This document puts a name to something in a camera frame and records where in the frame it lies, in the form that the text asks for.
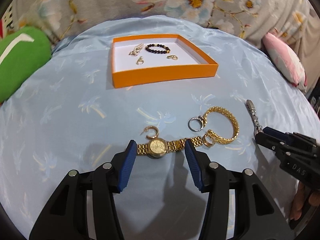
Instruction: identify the gold braided bangle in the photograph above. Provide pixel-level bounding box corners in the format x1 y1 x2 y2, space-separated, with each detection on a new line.
202 106 240 145

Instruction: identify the gold ring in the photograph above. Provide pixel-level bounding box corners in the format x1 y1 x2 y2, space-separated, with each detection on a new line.
202 133 217 148

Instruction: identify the silver ring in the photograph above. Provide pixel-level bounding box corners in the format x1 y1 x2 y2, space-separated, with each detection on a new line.
188 115 207 132

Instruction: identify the gold wrist watch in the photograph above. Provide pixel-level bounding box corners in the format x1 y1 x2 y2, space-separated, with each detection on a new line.
137 138 188 158

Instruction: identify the gold hoop earring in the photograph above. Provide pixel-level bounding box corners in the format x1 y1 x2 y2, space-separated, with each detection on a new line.
142 125 159 140

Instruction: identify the small gold earring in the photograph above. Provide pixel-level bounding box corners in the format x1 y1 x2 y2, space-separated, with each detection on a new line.
167 55 178 60

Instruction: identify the black bead bracelet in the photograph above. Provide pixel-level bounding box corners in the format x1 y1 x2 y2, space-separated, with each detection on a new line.
145 43 171 55

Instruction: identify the white pearl bracelet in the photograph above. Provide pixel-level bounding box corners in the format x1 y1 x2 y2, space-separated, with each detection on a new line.
128 43 145 57

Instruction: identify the orange jewelry box tray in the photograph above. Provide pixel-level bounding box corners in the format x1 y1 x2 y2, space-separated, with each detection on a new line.
110 34 219 88

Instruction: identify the right hand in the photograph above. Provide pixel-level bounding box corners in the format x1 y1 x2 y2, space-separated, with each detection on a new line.
289 182 319 220

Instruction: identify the pink pillow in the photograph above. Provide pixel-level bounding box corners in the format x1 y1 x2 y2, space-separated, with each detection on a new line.
263 33 307 93

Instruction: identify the light blue palm bedsheet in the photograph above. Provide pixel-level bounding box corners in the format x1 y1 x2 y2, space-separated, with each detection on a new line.
1 16 319 237

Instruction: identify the green plush pillow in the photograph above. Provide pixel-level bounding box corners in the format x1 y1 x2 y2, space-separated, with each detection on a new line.
1 26 51 102

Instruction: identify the colourful cartoon monkey bedsheet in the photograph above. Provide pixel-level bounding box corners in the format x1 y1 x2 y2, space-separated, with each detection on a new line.
0 4 15 40

